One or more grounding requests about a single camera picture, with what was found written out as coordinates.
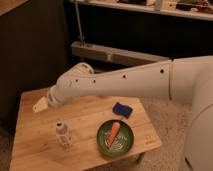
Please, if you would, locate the grey metal shelf beam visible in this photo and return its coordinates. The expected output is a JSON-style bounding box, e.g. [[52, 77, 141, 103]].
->
[[70, 41, 168, 66]]

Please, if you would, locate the clear plastic bottle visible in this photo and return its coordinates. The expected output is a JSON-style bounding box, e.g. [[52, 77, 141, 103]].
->
[[56, 122, 71, 147]]

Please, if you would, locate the blue sponge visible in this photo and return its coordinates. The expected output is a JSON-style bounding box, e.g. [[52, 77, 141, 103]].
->
[[112, 102, 133, 118]]

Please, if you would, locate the upper wooden shelf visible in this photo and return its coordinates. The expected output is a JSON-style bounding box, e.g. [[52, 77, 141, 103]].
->
[[69, 0, 213, 22]]

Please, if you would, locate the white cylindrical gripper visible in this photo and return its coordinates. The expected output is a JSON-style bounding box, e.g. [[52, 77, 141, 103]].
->
[[33, 85, 64, 113]]

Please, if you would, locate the green round plate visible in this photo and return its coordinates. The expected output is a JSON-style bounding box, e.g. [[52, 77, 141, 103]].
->
[[96, 120, 134, 158]]

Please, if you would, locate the wooden table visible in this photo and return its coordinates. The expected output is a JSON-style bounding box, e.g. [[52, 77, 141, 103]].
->
[[10, 89, 161, 171]]

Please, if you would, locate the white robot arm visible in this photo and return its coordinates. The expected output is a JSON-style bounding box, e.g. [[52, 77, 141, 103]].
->
[[33, 55, 213, 171]]

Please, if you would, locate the metal vertical pole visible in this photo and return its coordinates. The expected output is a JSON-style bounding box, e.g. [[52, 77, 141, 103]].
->
[[74, 0, 85, 45]]

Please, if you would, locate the orange carrot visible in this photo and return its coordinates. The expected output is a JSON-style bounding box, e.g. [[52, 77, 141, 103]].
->
[[108, 122, 120, 146]]

